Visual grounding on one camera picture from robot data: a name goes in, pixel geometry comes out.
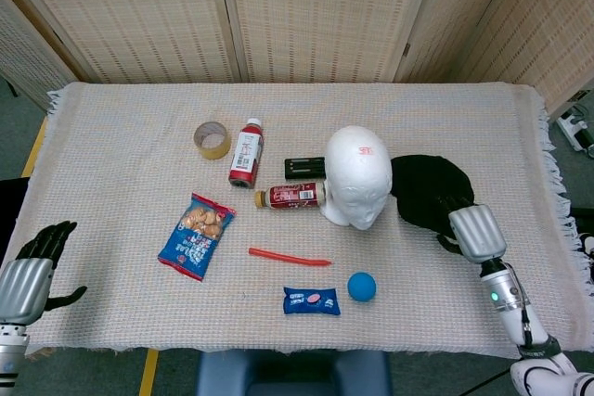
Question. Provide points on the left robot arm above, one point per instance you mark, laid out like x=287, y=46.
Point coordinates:
x=11, y=359

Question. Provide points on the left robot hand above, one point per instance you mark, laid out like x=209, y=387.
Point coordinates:
x=23, y=282

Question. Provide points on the black rectangular device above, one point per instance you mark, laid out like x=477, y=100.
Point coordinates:
x=304, y=168

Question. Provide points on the red drink bottle yellow cap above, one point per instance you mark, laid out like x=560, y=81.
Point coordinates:
x=287, y=195

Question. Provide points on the woven fringed table cloth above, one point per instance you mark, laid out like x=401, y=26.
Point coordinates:
x=116, y=182

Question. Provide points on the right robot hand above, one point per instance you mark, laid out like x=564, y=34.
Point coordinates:
x=473, y=231

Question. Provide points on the blue oreo cookie pack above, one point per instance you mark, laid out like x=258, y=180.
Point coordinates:
x=311, y=301

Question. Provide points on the brown packing tape roll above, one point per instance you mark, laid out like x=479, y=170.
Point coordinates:
x=212, y=140

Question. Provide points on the white foam mannequin head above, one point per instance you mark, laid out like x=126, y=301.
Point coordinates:
x=357, y=178

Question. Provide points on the blue ball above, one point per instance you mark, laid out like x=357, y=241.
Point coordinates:
x=361, y=286

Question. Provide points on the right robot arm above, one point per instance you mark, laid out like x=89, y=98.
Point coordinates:
x=524, y=322

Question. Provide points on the red plastic stick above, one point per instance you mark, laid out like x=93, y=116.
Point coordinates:
x=290, y=258

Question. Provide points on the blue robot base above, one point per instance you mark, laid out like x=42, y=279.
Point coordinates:
x=292, y=373

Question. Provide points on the black baseball cap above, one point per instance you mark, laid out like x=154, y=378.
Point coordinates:
x=429, y=192

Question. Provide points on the blue biscuit snack bag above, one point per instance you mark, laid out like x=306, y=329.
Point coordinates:
x=197, y=236

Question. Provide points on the red drink bottle white cap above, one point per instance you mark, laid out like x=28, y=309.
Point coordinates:
x=246, y=155

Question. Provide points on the woven folding screen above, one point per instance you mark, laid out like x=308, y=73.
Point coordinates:
x=301, y=11

